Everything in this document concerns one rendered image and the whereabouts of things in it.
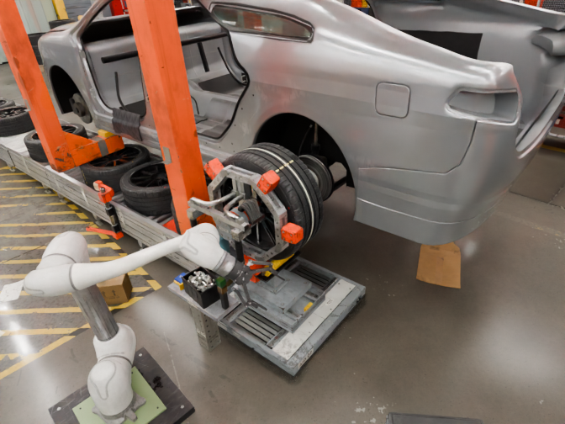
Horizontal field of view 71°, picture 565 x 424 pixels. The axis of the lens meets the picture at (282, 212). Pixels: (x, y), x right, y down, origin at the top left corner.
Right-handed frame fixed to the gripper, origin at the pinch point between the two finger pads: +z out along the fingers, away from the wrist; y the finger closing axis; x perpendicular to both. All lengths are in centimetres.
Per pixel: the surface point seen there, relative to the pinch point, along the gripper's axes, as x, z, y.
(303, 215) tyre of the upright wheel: 40, 8, 40
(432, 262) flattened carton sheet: 103, 138, 78
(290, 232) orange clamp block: 35.7, 5.0, 28.8
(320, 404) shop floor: 44, 73, -39
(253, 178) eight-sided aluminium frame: 42, -24, 42
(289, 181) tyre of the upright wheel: 40, -8, 51
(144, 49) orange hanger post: 57, -102, 68
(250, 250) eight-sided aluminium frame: 74, 2, 12
